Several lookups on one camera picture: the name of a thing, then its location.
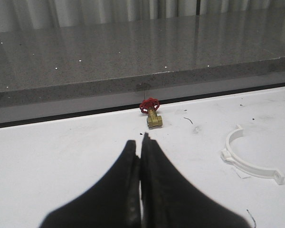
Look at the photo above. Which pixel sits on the brass valve red handwheel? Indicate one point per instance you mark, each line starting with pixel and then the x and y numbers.
pixel 149 107

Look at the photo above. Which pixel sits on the grey stone countertop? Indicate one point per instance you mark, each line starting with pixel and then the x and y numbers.
pixel 227 51

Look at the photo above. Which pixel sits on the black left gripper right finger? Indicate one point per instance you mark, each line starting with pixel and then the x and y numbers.
pixel 170 201

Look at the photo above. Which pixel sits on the white half-ring clamp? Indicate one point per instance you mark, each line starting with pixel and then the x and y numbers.
pixel 230 157

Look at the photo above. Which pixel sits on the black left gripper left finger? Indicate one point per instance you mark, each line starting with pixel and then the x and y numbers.
pixel 113 202

